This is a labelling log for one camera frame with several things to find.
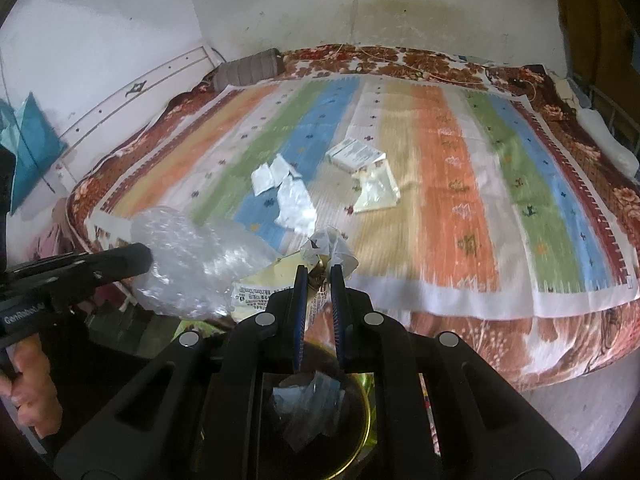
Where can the small white cardboard box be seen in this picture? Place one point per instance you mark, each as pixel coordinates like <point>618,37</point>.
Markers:
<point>352,153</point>

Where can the crumpled white paper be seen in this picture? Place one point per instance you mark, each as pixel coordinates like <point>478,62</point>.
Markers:
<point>272,176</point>

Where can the teal cloth bag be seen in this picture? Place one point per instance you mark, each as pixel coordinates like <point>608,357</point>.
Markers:
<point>30,147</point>

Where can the white plastic wrapper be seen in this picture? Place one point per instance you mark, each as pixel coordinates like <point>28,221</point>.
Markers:
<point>296,209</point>

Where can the yellow hanging garment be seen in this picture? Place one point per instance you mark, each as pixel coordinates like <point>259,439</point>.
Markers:
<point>597,10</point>

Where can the grey striped pillow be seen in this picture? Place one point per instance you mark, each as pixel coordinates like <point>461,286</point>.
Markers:
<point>247,68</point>

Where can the metal bed frame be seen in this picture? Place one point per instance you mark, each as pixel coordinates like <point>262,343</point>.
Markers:
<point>607,102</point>

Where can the crumpled printed paper scrap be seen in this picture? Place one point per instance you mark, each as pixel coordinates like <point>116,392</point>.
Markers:
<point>334,246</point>

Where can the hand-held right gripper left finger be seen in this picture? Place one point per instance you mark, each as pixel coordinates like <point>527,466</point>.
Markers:
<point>300,310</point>

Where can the pink cloth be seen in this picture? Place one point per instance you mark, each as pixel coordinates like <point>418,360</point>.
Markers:
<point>50,237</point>

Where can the white headboard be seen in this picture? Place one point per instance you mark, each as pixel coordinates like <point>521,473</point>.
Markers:
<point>125,95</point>

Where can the person's left hand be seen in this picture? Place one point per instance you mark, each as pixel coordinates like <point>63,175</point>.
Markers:
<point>32,390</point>

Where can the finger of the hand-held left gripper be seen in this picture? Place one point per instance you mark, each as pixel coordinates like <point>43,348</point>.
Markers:
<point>115,262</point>

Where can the gold foil wrapper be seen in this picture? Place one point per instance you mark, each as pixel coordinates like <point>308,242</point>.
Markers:
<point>280,276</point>

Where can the clear bubble wrap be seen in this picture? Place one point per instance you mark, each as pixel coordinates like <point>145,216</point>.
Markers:
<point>190,260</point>

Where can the white pillow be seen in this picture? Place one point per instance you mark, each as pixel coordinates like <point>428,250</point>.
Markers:
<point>607,140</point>

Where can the clear crumpled plastic bag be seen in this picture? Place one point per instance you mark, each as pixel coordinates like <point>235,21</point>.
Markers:
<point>310,402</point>

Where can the dark round bin gold rim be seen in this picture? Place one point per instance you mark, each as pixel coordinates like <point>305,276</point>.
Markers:
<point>350,440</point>

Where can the yellowish clear plastic bag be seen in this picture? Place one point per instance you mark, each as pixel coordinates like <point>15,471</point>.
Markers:
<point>376,189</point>

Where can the floral red brown blanket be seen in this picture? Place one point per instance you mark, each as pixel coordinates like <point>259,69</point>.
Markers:
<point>450,342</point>

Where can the striped pastel woven mat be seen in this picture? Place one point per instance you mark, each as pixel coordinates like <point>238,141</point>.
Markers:
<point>440,185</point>

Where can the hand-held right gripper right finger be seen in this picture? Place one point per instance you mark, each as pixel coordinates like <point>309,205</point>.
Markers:
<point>338,310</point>

